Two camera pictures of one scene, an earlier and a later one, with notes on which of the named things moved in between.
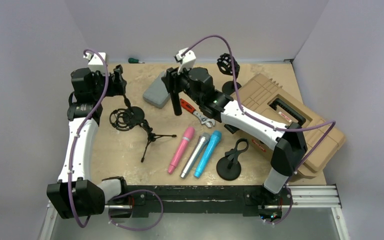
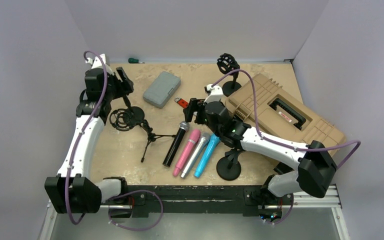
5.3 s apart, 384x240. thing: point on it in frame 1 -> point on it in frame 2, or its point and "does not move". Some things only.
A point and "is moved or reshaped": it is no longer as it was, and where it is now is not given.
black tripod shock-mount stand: (123, 119) does not move
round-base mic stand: (134, 115) does not move
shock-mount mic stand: (224, 64) does not move
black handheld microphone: (176, 102) -> (184, 126)
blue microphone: (208, 152) does not move
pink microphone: (188, 133) is moved or reshaped
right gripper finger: (171, 80) -> (192, 107)
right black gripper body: (184, 81) -> (201, 116)
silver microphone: (195, 154) does not move
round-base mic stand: (228, 168) does not move
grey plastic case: (157, 93) does not move
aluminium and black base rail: (220, 200) does not move
